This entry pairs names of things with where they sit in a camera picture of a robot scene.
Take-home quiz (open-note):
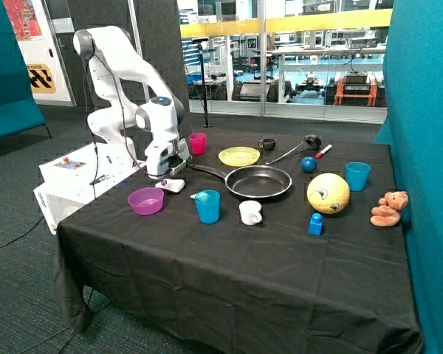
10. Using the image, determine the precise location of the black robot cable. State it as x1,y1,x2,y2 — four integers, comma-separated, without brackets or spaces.
82,51,159,196

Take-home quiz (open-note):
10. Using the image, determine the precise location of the white dish brush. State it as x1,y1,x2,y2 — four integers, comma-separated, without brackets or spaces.
155,178,185,194

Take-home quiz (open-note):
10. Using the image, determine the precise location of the blue plastic cup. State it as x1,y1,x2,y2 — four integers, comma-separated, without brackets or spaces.
194,190,221,224
346,162,371,192

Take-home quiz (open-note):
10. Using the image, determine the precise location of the brown teddy bear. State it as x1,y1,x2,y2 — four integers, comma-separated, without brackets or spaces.
370,191,409,227

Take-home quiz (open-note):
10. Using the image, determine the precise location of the purple plastic bowl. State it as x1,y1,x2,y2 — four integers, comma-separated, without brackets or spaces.
127,187,165,216

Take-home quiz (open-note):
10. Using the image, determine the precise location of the white ceramic mug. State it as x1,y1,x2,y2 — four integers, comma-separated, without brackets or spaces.
238,201,263,226

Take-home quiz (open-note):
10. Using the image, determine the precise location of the blue plastic cup far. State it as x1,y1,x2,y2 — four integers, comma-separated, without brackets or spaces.
346,162,371,192

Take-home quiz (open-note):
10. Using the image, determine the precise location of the black ladle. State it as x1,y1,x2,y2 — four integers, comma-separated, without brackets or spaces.
265,134,322,165

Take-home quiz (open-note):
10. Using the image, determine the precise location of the pink plastic cup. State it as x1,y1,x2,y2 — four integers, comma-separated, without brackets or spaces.
189,133,207,155

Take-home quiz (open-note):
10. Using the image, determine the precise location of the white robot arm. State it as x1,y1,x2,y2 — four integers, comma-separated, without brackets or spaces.
73,26,190,179

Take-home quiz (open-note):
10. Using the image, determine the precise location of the small dark brown cup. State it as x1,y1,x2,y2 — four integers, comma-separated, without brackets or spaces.
258,138,277,151

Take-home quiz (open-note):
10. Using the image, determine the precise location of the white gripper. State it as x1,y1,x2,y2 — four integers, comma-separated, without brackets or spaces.
145,138,190,178

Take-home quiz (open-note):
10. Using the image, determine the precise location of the black tripod stand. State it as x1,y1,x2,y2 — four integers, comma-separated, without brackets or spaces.
191,36,212,128

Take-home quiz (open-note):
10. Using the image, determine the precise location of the white robot control box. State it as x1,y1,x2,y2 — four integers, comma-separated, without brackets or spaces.
34,142,145,234

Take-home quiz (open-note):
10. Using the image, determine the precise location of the yellow plastic plate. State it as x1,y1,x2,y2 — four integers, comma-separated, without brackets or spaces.
219,147,261,167

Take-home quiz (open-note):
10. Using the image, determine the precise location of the small dark blue ball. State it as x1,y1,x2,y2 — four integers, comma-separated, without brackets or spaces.
301,157,317,173

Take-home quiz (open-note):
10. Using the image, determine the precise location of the black pan with handle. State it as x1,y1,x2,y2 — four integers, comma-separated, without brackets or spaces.
188,164,292,199

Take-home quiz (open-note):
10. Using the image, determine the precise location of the black tablecloth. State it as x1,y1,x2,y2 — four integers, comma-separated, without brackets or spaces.
52,141,424,353

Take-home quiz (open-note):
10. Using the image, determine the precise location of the teal sofa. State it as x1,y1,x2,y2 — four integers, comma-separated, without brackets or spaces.
0,1,47,139

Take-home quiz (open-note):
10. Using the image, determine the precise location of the blue toy brick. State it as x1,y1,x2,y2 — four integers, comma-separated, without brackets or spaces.
309,213,323,236

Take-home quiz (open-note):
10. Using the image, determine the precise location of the red white marker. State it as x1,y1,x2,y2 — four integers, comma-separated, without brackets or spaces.
315,145,332,159

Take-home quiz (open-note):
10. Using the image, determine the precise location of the blue plastic cup near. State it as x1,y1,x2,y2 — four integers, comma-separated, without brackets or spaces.
194,190,221,224

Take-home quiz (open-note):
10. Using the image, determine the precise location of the yellow smiley ball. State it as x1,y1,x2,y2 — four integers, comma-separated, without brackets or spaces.
306,173,350,215

